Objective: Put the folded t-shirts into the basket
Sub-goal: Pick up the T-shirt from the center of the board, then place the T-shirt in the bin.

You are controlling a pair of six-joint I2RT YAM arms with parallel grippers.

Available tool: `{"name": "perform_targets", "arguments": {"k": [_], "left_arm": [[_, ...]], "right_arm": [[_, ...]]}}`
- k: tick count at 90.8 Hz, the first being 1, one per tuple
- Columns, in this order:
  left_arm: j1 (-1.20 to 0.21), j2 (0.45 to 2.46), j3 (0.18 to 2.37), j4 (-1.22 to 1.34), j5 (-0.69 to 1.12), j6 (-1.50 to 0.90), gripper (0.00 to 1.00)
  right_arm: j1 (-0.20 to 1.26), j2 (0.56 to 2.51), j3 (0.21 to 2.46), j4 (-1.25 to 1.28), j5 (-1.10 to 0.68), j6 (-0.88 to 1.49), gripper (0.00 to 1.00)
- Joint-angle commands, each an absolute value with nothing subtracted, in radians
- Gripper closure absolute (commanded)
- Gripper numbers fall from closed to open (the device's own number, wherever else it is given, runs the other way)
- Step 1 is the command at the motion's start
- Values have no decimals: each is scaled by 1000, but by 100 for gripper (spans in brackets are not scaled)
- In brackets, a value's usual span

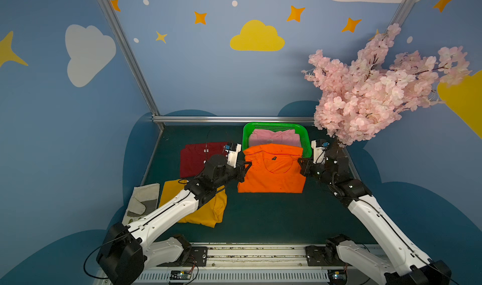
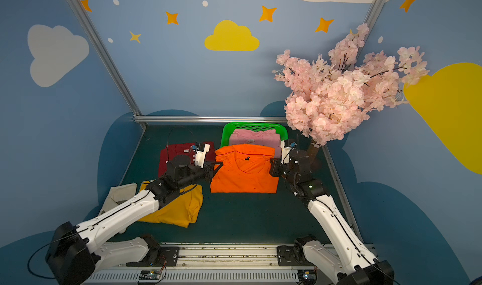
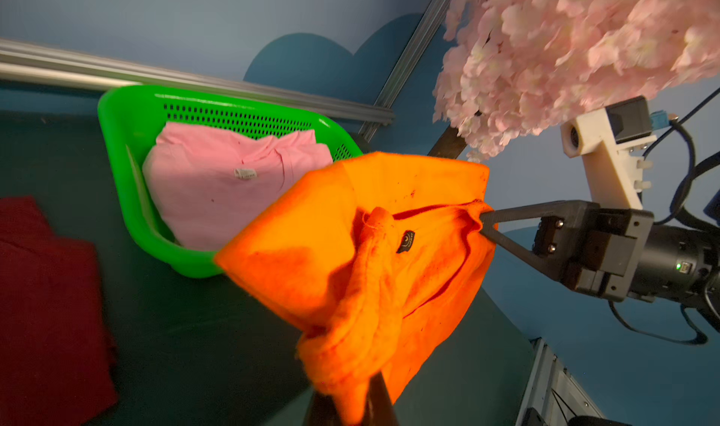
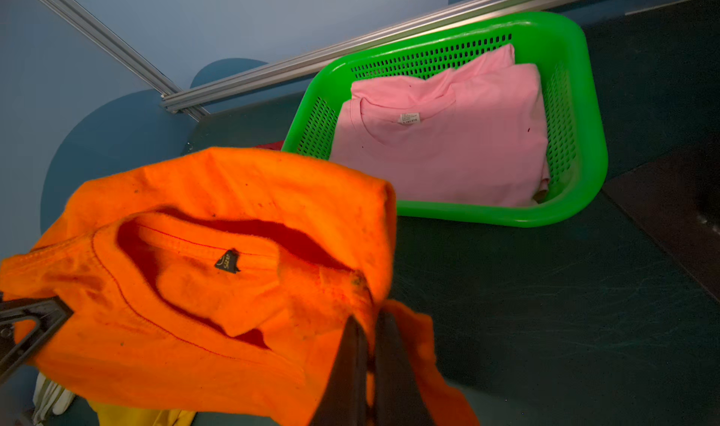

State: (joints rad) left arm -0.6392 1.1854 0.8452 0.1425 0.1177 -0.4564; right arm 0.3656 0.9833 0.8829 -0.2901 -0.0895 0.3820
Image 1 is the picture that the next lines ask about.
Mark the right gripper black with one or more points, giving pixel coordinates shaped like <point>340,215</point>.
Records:
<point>305,166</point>

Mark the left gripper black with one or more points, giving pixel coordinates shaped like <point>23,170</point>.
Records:
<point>241,166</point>

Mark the orange t-shirt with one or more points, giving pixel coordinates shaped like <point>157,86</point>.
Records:
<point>274,169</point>

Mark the pink t-shirt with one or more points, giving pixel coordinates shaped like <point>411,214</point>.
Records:
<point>264,137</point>

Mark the dark red t-shirt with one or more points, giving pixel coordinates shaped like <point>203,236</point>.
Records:
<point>193,157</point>

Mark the yellow t-shirt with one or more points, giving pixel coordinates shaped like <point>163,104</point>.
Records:
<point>208,215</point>

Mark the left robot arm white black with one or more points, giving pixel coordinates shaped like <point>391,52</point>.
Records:
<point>128,250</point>

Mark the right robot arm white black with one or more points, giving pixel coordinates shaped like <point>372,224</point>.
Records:
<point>406,263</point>

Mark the green plastic basket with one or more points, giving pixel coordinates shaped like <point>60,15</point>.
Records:
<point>276,127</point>

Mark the pink artificial blossom tree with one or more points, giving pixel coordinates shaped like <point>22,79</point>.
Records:
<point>362,98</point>

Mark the beige work glove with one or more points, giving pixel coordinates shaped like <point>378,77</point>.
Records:
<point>144,200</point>

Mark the right circuit board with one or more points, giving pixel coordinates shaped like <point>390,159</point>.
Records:
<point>337,277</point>

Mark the circuit board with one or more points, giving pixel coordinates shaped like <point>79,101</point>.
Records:
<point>337,277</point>
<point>180,276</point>

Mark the left circuit board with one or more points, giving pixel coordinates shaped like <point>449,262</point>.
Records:
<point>180,276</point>

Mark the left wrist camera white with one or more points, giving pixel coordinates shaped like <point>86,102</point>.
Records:
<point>232,150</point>

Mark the aluminium back frame bar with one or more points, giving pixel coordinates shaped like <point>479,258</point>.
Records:
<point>233,119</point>

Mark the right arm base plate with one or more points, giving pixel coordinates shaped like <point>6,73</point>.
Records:
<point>325,255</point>

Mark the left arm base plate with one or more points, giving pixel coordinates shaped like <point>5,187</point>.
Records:
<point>192,255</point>

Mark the aluminium front rail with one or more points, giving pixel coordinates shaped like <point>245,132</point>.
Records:
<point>252,264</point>

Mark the right aluminium frame post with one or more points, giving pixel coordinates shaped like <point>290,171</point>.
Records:
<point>402,12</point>

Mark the aluminium frame post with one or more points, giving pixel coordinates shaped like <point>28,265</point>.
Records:
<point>129,56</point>
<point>402,12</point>

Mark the left aluminium frame post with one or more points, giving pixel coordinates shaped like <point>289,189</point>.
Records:
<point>129,56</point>

